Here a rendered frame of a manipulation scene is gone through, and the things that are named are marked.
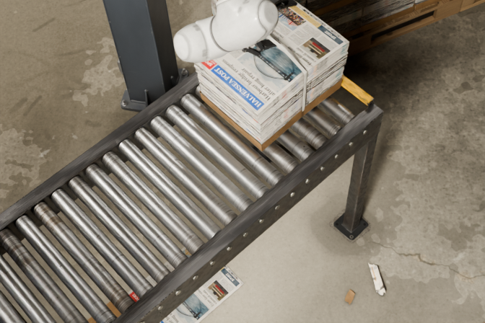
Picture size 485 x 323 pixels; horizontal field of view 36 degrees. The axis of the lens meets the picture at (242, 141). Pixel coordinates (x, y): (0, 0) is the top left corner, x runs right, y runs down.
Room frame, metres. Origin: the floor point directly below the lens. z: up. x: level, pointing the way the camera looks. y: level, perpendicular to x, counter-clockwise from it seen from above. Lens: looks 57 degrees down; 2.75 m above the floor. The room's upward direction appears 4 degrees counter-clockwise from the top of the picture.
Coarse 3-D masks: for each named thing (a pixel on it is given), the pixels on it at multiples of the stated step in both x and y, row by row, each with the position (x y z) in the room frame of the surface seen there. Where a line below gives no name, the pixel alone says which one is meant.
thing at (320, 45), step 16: (288, 16) 1.57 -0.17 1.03; (304, 16) 1.57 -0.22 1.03; (272, 32) 1.51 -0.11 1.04; (288, 32) 1.50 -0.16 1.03; (304, 32) 1.50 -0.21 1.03; (320, 32) 1.50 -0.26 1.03; (336, 32) 1.50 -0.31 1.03; (304, 48) 1.44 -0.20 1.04; (320, 48) 1.43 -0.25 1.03; (336, 48) 1.43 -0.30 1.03; (320, 64) 1.38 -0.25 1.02; (336, 64) 1.43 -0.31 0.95; (320, 80) 1.39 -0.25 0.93; (336, 80) 1.45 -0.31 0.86
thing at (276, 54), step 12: (276, 48) 1.44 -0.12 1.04; (288, 48) 1.44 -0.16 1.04; (276, 60) 1.40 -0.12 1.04; (288, 60) 1.39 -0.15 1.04; (300, 60) 1.39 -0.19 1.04; (300, 72) 1.35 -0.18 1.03; (312, 72) 1.36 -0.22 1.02; (300, 84) 1.33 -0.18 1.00; (300, 96) 1.34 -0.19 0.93; (300, 108) 1.34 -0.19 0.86
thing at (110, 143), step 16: (192, 80) 1.53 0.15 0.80; (176, 96) 1.47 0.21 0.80; (144, 112) 1.41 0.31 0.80; (160, 112) 1.41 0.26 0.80; (128, 128) 1.35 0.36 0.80; (96, 144) 1.30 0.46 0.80; (112, 144) 1.29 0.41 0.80; (80, 160) 1.24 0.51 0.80; (96, 160) 1.24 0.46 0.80; (64, 176) 1.19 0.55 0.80; (80, 176) 1.20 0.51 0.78; (32, 192) 1.14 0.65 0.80; (48, 192) 1.14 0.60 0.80; (16, 208) 1.09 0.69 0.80; (32, 208) 1.09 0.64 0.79; (0, 224) 1.04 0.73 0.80
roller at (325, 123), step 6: (318, 108) 1.38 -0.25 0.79; (306, 114) 1.37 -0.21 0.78; (312, 114) 1.36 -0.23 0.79; (318, 114) 1.36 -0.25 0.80; (324, 114) 1.36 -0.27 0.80; (312, 120) 1.35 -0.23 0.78; (318, 120) 1.34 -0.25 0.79; (324, 120) 1.33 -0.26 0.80; (330, 120) 1.33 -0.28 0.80; (318, 126) 1.33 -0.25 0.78; (324, 126) 1.32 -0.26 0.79; (330, 126) 1.31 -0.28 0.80; (336, 126) 1.31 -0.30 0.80; (324, 132) 1.31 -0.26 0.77; (330, 132) 1.29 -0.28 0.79; (336, 132) 1.29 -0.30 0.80
